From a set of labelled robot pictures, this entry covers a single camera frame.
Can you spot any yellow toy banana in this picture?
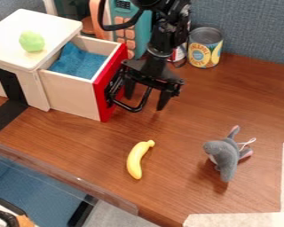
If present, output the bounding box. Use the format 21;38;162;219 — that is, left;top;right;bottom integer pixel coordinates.
125;139;157;181

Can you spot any grey plush shark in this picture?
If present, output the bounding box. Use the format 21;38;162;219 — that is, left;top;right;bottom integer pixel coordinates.
202;124;257;184

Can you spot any yellow can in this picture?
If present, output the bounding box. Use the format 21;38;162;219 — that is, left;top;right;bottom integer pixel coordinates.
186;27;225;69

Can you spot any teal toy with orange buttons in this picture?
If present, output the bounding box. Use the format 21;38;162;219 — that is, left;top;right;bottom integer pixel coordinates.
52;0;155;60

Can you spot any red and white can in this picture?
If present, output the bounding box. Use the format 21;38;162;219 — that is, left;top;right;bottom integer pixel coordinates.
165;42;189;64

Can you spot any blue cloth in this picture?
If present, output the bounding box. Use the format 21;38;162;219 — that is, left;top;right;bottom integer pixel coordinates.
47;41;109;81

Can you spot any green toy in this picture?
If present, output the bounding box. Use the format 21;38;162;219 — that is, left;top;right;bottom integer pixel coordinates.
17;30;46;53

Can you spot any drawer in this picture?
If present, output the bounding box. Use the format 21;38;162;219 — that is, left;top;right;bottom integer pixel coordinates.
36;35;154;123

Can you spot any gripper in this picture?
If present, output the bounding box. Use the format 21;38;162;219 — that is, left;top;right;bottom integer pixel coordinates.
120;52;186;112

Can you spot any cabinet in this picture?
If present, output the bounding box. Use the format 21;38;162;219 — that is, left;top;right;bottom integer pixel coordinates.
0;8;84;113

